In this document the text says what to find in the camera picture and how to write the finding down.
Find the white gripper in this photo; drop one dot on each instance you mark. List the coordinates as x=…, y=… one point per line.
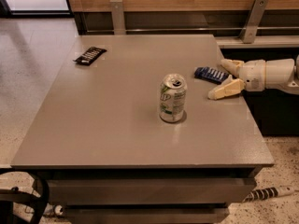
x=252, y=74

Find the blue rxbar blueberry bar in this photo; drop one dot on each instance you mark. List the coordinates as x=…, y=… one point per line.
x=210, y=74

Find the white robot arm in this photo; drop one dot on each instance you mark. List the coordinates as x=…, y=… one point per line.
x=281, y=75

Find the black rxbar chocolate bar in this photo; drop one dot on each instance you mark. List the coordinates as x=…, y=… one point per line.
x=89, y=56

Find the green white soda can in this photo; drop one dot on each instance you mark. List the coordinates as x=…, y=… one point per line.
x=172, y=97

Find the upper grey drawer front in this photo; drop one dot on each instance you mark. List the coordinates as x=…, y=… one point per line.
x=151, y=191

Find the grey drawer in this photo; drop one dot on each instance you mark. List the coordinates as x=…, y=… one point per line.
x=147, y=216
x=151, y=191

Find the lower grey drawer front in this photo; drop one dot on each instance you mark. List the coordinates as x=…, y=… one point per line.
x=147, y=216

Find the black chair part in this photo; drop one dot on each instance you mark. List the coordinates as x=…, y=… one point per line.
x=10, y=196

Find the horizontal metal rail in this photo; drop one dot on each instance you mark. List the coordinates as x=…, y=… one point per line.
x=202, y=29

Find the right metal bracket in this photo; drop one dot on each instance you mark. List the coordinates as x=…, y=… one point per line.
x=249, y=31

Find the metal bracket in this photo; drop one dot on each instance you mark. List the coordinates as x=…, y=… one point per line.
x=117, y=15
x=249, y=31

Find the left metal bracket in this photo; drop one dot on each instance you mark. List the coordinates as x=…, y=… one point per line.
x=117, y=15

